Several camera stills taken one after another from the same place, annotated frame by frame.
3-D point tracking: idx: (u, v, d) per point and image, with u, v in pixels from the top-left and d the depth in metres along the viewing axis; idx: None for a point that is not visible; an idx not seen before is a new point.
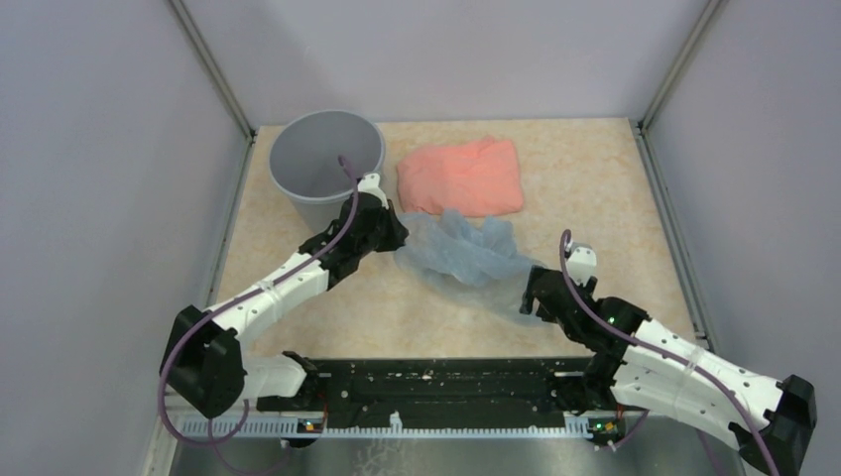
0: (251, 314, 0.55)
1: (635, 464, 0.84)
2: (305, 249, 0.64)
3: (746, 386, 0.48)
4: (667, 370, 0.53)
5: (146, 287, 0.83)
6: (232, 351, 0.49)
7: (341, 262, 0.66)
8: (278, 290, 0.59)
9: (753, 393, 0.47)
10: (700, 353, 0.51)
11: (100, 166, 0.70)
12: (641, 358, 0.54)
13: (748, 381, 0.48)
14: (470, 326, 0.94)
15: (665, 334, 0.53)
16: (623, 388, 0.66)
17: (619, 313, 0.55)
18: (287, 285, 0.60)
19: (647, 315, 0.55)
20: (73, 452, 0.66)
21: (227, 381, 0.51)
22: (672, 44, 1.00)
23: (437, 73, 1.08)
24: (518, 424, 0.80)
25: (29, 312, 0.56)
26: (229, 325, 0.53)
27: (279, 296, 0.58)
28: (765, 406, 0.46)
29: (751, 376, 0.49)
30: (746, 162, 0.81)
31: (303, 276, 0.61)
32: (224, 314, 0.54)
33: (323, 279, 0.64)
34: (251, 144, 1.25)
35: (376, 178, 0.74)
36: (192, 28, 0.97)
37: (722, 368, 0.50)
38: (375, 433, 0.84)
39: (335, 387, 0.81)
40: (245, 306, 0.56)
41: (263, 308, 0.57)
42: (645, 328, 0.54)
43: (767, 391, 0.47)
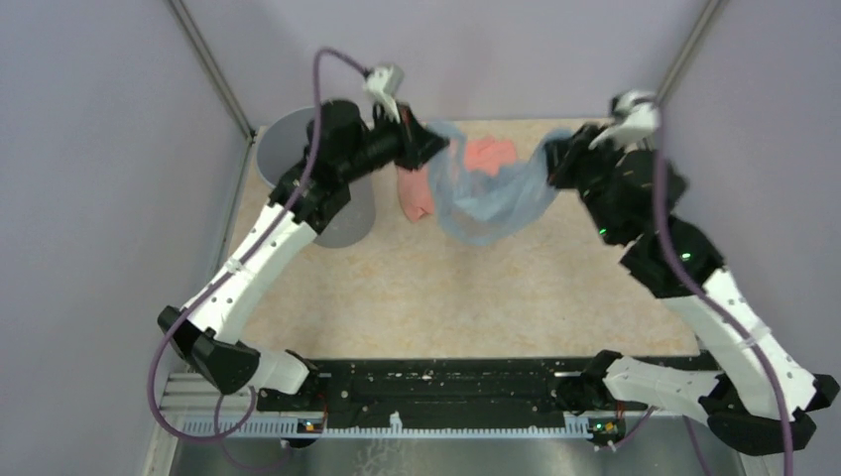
0: (225, 304, 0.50)
1: (635, 464, 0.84)
2: (277, 199, 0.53)
3: (789, 377, 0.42)
4: (717, 332, 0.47)
5: (146, 289, 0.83)
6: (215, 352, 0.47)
7: (322, 204, 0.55)
8: (250, 269, 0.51)
9: (792, 386, 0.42)
10: (764, 331, 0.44)
11: (98, 167, 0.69)
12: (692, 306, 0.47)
13: (792, 372, 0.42)
14: (471, 326, 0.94)
15: (735, 295, 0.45)
16: (614, 378, 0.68)
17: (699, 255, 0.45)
18: (260, 258, 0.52)
19: (722, 266, 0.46)
20: (70, 453, 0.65)
21: (236, 362, 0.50)
22: (673, 44, 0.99)
23: (437, 73, 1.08)
24: (518, 424, 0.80)
25: (30, 314, 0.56)
26: (205, 325, 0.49)
27: (254, 275, 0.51)
28: (798, 404, 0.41)
29: (795, 366, 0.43)
30: (747, 163, 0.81)
31: (277, 241, 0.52)
32: (199, 309, 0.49)
33: (305, 229, 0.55)
34: (251, 144, 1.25)
35: (385, 76, 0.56)
36: (192, 28, 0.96)
37: (777, 354, 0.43)
38: (375, 433, 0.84)
39: (335, 387, 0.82)
40: (219, 297, 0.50)
41: (240, 296, 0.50)
42: (717, 280, 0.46)
43: (802, 387, 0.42)
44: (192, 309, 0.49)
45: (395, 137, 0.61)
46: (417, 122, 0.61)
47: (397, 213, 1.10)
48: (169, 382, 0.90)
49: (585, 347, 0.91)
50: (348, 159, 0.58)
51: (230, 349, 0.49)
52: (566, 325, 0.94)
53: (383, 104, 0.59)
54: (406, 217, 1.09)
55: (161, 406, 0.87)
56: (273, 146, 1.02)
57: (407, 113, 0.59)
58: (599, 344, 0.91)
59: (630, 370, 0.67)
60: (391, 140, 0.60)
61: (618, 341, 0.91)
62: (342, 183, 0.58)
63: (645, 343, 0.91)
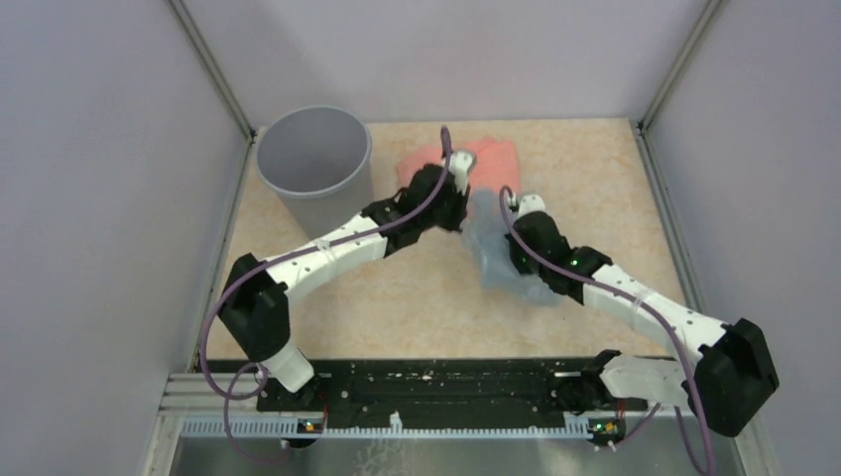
0: (304, 271, 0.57)
1: (635, 464, 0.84)
2: (368, 213, 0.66)
3: (687, 322, 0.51)
4: (625, 312, 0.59)
5: (146, 287, 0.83)
6: (278, 305, 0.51)
7: (402, 232, 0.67)
8: (333, 251, 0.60)
9: (693, 329, 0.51)
10: (649, 293, 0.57)
11: (96, 166, 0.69)
12: (596, 297, 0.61)
13: (691, 319, 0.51)
14: (471, 326, 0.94)
15: (622, 277, 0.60)
16: (610, 374, 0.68)
17: (587, 259, 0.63)
18: (342, 247, 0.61)
19: (610, 261, 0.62)
20: (69, 452, 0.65)
21: (282, 323, 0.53)
22: (671, 45, 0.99)
23: (437, 74, 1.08)
24: (518, 424, 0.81)
25: (29, 312, 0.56)
26: (280, 279, 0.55)
27: (332, 258, 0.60)
28: (703, 341, 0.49)
29: (698, 315, 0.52)
30: (748, 164, 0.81)
31: (361, 241, 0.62)
32: (277, 266, 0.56)
33: (379, 247, 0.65)
34: (251, 144, 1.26)
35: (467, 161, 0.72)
36: (192, 28, 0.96)
37: (671, 308, 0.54)
38: (375, 433, 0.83)
39: (335, 388, 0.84)
40: (299, 263, 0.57)
41: (316, 268, 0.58)
42: (605, 270, 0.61)
43: (706, 329, 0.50)
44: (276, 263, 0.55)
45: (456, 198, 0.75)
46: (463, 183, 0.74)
47: None
48: (169, 382, 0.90)
49: (585, 347, 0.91)
50: (437, 203, 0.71)
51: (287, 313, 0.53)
52: (566, 325, 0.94)
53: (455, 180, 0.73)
54: None
55: (161, 407, 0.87)
56: (273, 145, 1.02)
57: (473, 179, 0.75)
58: (599, 344, 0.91)
59: (626, 364, 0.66)
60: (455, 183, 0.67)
61: (618, 341, 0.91)
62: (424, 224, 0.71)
63: (645, 343, 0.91)
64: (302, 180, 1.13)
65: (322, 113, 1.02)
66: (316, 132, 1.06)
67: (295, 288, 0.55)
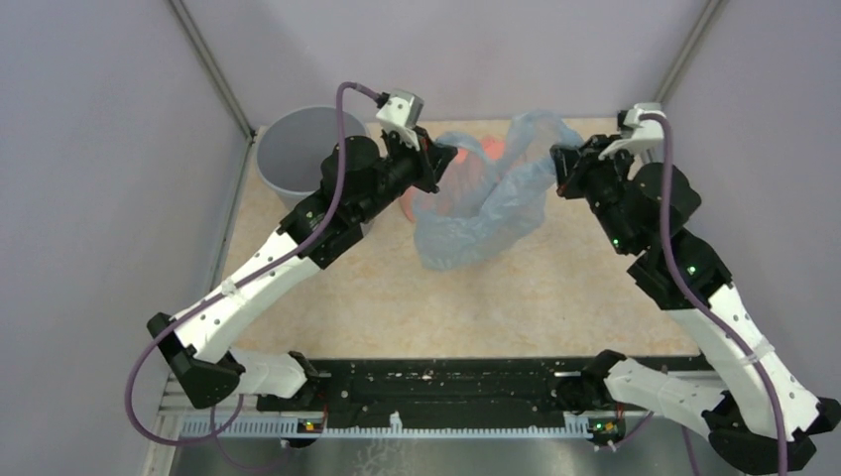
0: (213, 326, 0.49)
1: (634, 464, 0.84)
2: (287, 227, 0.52)
3: (791, 397, 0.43)
4: (719, 348, 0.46)
5: (146, 287, 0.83)
6: (192, 370, 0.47)
7: (329, 242, 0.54)
8: (244, 294, 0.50)
9: (792, 406, 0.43)
10: (768, 350, 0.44)
11: (97, 165, 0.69)
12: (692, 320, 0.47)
13: (793, 392, 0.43)
14: (471, 325, 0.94)
15: (739, 310, 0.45)
16: (615, 380, 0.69)
17: (706, 267, 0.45)
18: (254, 286, 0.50)
19: (729, 281, 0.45)
20: (68, 452, 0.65)
21: (211, 379, 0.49)
22: (672, 45, 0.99)
23: (437, 74, 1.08)
24: (518, 424, 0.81)
25: (29, 311, 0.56)
26: (189, 341, 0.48)
27: (246, 299, 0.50)
28: (797, 422, 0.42)
29: (797, 387, 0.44)
30: (748, 163, 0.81)
31: (276, 272, 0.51)
32: (186, 325, 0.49)
33: (306, 264, 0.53)
34: (251, 144, 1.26)
35: (406, 108, 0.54)
36: (192, 28, 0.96)
37: (779, 372, 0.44)
38: (375, 433, 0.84)
39: (335, 387, 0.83)
40: (208, 316, 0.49)
41: (228, 318, 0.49)
42: (721, 296, 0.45)
43: (804, 408, 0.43)
44: (180, 324, 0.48)
45: (413, 163, 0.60)
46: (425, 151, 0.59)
47: (397, 213, 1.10)
48: (169, 382, 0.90)
49: (585, 347, 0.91)
50: (370, 194, 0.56)
51: (209, 370, 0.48)
52: (566, 325, 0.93)
53: (397, 133, 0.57)
54: (406, 217, 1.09)
55: (161, 406, 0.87)
56: (273, 145, 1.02)
57: (426, 141, 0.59)
58: (599, 344, 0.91)
59: (634, 373, 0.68)
60: (407, 164, 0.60)
61: (618, 341, 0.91)
62: (357, 221, 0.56)
63: (644, 343, 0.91)
64: (302, 179, 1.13)
65: (321, 113, 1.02)
66: (316, 131, 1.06)
67: (207, 347, 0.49)
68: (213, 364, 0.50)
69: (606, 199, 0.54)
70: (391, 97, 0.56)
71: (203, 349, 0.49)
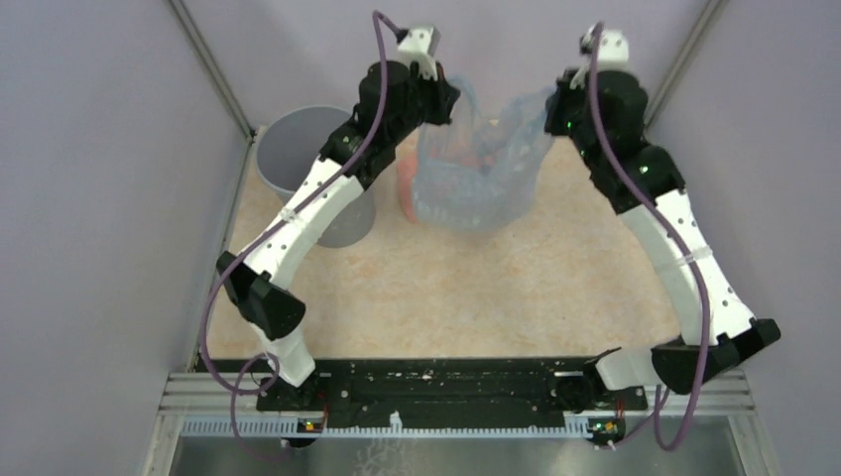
0: (281, 252, 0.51)
1: (634, 464, 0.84)
2: (327, 153, 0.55)
3: (724, 303, 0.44)
4: (660, 249, 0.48)
5: (146, 286, 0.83)
6: (271, 292, 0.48)
7: (371, 160, 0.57)
8: (303, 218, 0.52)
9: (724, 311, 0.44)
10: (706, 253, 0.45)
11: (97, 165, 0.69)
12: (642, 220, 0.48)
13: (728, 299, 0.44)
14: (471, 325, 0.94)
15: (685, 214, 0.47)
16: (605, 366, 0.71)
17: (659, 173, 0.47)
18: (312, 208, 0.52)
19: (681, 187, 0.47)
20: (69, 452, 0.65)
21: (285, 303, 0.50)
22: (671, 46, 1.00)
23: None
24: (518, 424, 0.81)
25: (30, 312, 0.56)
26: (262, 268, 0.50)
27: (306, 223, 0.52)
28: (724, 329, 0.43)
29: (732, 297, 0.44)
30: (747, 164, 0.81)
31: (327, 192, 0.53)
32: (254, 254, 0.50)
33: (352, 186, 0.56)
34: (251, 144, 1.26)
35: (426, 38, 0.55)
36: (192, 28, 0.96)
37: (715, 278, 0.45)
38: (375, 433, 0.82)
39: (336, 387, 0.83)
40: (274, 244, 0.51)
41: (294, 242, 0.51)
42: (669, 197, 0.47)
43: (736, 315, 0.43)
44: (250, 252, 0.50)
45: (432, 97, 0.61)
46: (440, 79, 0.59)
47: (397, 213, 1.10)
48: (169, 382, 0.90)
49: (585, 347, 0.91)
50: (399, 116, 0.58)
51: (285, 294, 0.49)
52: (566, 325, 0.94)
53: (418, 65, 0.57)
54: (406, 217, 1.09)
55: (161, 406, 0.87)
56: (273, 145, 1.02)
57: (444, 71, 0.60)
58: (599, 344, 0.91)
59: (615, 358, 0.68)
60: (428, 97, 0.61)
61: (618, 341, 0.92)
62: (390, 141, 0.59)
63: (644, 343, 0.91)
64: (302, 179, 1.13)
65: (321, 113, 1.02)
66: (315, 131, 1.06)
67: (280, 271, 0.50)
68: (285, 291, 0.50)
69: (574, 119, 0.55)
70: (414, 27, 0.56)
71: (277, 273, 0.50)
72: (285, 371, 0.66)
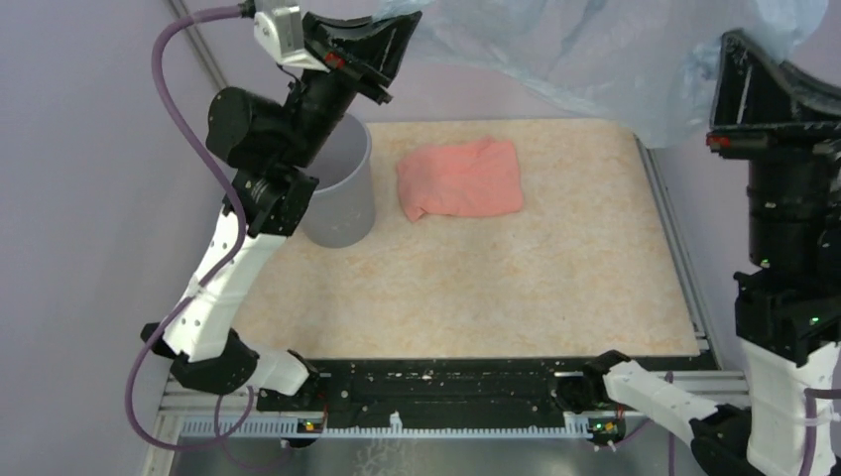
0: (195, 328, 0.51)
1: (635, 465, 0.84)
2: (229, 208, 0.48)
3: (820, 456, 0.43)
4: (773, 392, 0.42)
5: (145, 286, 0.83)
6: (189, 373, 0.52)
7: (279, 206, 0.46)
8: (210, 293, 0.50)
9: (816, 463, 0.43)
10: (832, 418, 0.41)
11: (97, 165, 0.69)
12: (766, 356, 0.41)
13: (822, 452, 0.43)
14: (471, 325, 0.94)
15: (826, 372, 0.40)
16: (614, 378, 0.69)
17: (832, 326, 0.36)
18: (216, 283, 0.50)
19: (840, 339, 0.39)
20: (68, 450, 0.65)
21: (215, 371, 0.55)
22: None
23: (437, 74, 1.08)
24: (518, 424, 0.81)
25: (29, 311, 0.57)
26: (180, 346, 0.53)
27: (215, 298, 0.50)
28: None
29: (823, 450, 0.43)
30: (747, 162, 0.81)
31: (235, 259, 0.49)
32: (175, 331, 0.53)
33: (268, 238, 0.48)
34: None
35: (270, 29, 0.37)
36: (191, 27, 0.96)
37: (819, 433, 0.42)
38: (375, 433, 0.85)
39: (335, 387, 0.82)
40: (187, 320, 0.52)
41: (205, 319, 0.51)
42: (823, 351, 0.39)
43: (822, 464, 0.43)
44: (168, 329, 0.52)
45: (334, 84, 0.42)
46: (355, 38, 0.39)
47: (397, 213, 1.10)
48: (170, 382, 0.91)
49: (585, 346, 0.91)
50: (286, 142, 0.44)
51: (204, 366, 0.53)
52: (566, 325, 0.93)
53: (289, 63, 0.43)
54: (406, 217, 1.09)
55: (162, 406, 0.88)
56: None
57: (332, 57, 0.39)
58: (599, 344, 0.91)
59: (632, 375, 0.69)
60: (325, 87, 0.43)
61: (618, 341, 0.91)
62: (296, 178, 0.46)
63: (645, 343, 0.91)
64: None
65: None
66: None
67: (198, 349, 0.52)
68: (212, 357, 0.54)
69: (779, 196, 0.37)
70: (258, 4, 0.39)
71: (194, 352, 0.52)
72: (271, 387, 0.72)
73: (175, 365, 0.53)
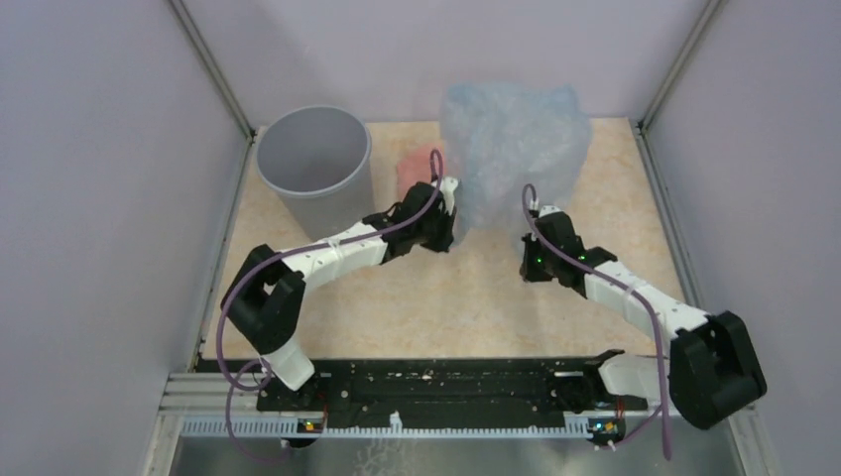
0: (316, 265, 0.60)
1: (634, 464, 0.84)
2: (370, 221, 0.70)
3: (672, 309, 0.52)
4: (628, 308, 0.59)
5: (146, 286, 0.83)
6: (296, 291, 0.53)
7: (397, 244, 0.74)
8: (342, 249, 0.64)
9: (675, 315, 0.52)
10: (645, 286, 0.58)
11: (96, 165, 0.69)
12: (597, 289, 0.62)
13: (676, 307, 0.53)
14: (471, 325, 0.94)
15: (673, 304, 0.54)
16: (608, 367, 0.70)
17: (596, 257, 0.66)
18: (350, 247, 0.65)
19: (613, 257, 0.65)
20: (69, 452, 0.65)
21: (287, 316, 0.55)
22: (671, 46, 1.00)
23: (437, 74, 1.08)
24: (518, 424, 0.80)
25: (29, 313, 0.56)
26: (298, 268, 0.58)
27: (341, 255, 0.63)
28: (682, 325, 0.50)
29: (684, 306, 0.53)
30: (748, 164, 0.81)
31: (365, 241, 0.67)
32: (294, 258, 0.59)
33: (378, 253, 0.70)
34: (251, 144, 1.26)
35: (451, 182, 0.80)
36: (192, 28, 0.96)
37: (660, 298, 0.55)
38: (375, 433, 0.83)
39: (336, 387, 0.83)
40: (311, 256, 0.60)
41: (326, 261, 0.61)
42: (606, 264, 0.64)
43: (689, 316, 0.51)
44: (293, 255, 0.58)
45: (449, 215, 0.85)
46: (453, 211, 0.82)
47: None
48: (169, 382, 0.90)
49: (585, 347, 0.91)
50: (425, 221, 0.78)
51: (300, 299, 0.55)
52: (566, 325, 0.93)
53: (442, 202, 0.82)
54: None
55: (162, 406, 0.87)
56: (274, 145, 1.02)
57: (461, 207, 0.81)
58: (599, 344, 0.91)
59: (621, 363, 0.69)
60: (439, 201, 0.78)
61: (618, 341, 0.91)
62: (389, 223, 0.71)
63: (645, 343, 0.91)
64: (301, 178, 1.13)
65: (321, 113, 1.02)
66: (316, 132, 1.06)
67: (307, 278, 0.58)
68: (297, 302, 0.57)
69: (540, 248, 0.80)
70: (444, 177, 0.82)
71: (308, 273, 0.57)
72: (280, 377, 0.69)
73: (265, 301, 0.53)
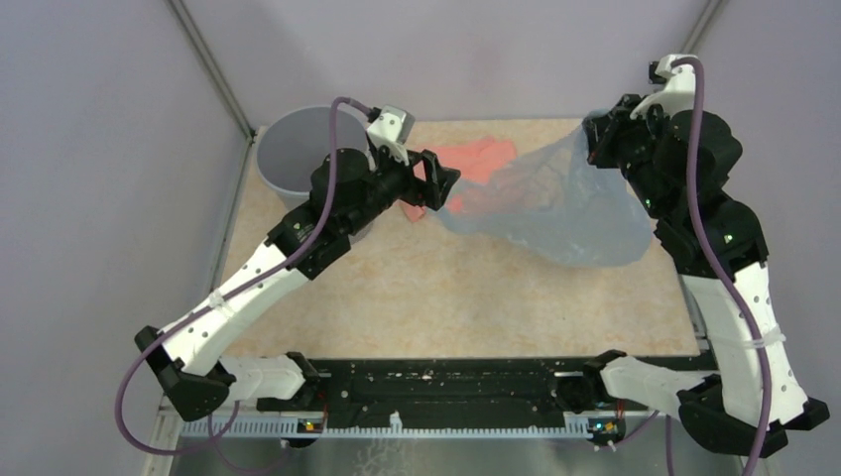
0: (201, 338, 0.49)
1: (633, 464, 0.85)
2: (274, 239, 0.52)
3: (782, 391, 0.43)
4: (727, 327, 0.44)
5: (142, 286, 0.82)
6: (180, 382, 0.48)
7: (317, 253, 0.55)
8: (233, 305, 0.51)
9: (781, 399, 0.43)
10: (777, 340, 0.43)
11: (95, 165, 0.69)
12: (710, 291, 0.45)
13: (786, 386, 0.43)
14: (471, 326, 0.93)
15: (786, 379, 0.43)
16: (610, 372, 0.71)
17: (740, 241, 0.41)
18: (243, 297, 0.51)
19: (764, 259, 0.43)
20: (64, 452, 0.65)
21: (199, 391, 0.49)
22: (673, 44, 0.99)
23: (437, 72, 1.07)
24: (517, 424, 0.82)
25: (28, 311, 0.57)
26: (177, 355, 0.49)
27: (234, 312, 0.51)
28: (779, 416, 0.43)
29: (791, 381, 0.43)
30: None
31: (264, 283, 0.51)
32: (175, 339, 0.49)
33: (293, 277, 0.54)
34: (251, 144, 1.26)
35: (396, 125, 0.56)
36: (191, 26, 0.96)
37: (780, 364, 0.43)
38: (375, 433, 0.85)
39: (336, 387, 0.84)
40: (195, 329, 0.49)
41: (215, 331, 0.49)
42: (750, 273, 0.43)
43: (792, 403, 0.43)
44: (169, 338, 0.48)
45: (400, 177, 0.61)
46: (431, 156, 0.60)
47: (397, 212, 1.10)
48: None
49: (585, 347, 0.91)
50: (358, 206, 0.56)
51: (197, 381, 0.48)
52: (565, 325, 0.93)
53: (387, 147, 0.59)
54: (406, 217, 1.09)
55: (161, 406, 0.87)
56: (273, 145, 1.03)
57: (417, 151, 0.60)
58: (599, 344, 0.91)
59: (628, 368, 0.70)
60: (395, 178, 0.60)
61: (618, 341, 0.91)
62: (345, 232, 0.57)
63: (645, 343, 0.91)
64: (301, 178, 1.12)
65: (320, 113, 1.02)
66: (315, 131, 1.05)
67: (197, 359, 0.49)
68: (201, 376, 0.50)
69: (638, 159, 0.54)
70: (384, 111, 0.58)
71: (191, 360, 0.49)
72: (267, 394, 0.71)
73: (164, 378, 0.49)
